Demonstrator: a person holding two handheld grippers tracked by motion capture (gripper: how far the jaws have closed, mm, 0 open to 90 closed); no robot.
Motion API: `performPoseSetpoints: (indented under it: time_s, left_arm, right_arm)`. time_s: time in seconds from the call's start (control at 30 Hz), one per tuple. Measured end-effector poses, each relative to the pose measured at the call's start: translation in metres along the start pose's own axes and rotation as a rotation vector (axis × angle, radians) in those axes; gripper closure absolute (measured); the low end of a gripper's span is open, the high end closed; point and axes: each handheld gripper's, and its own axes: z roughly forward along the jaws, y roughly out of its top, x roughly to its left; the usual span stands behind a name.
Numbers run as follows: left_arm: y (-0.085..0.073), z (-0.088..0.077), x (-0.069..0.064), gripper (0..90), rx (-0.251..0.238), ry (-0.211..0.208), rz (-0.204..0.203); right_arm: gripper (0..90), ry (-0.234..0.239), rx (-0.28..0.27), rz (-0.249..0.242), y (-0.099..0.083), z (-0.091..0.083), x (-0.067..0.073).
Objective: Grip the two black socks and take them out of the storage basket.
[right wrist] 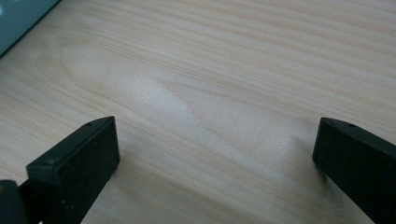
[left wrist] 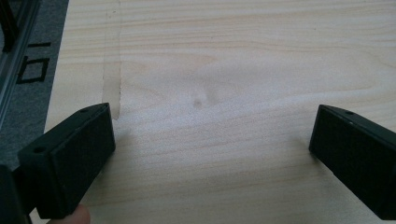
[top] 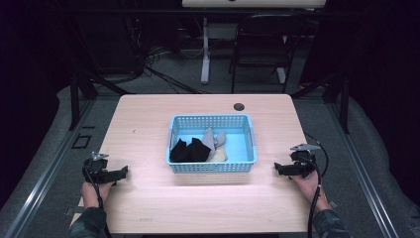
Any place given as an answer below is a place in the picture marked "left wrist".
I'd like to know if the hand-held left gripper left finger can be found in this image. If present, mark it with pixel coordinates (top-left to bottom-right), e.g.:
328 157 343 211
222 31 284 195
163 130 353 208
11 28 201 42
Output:
17 102 117 220

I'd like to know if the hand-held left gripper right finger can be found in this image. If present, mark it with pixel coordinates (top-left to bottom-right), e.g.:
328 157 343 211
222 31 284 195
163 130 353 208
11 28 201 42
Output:
308 104 396 221

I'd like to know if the strip of clear tape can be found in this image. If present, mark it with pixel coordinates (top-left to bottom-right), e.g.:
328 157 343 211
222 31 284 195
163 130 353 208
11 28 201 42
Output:
101 0 122 121

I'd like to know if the metal frame rail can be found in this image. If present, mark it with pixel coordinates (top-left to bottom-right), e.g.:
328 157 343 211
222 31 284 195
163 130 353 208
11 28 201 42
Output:
0 0 41 129

